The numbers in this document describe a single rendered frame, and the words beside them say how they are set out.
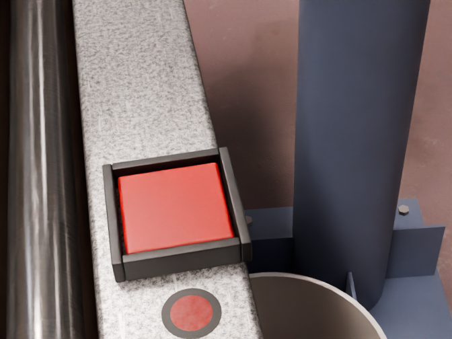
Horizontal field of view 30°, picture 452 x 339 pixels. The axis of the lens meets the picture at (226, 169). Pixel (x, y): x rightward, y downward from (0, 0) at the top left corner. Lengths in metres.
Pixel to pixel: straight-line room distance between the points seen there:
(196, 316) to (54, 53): 0.25
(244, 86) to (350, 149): 0.80
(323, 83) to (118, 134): 0.63
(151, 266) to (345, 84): 0.71
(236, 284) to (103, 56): 0.22
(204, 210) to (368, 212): 0.86
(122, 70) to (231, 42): 1.52
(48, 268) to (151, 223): 0.06
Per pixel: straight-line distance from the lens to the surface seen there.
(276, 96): 1.95
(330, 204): 1.30
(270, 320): 1.22
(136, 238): 0.47
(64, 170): 0.53
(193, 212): 0.47
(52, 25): 0.65
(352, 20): 1.07
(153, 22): 0.63
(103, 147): 0.54
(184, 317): 0.45
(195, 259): 0.46
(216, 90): 1.97
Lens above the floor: 1.29
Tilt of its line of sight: 46 degrees down
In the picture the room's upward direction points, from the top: 3 degrees counter-clockwise
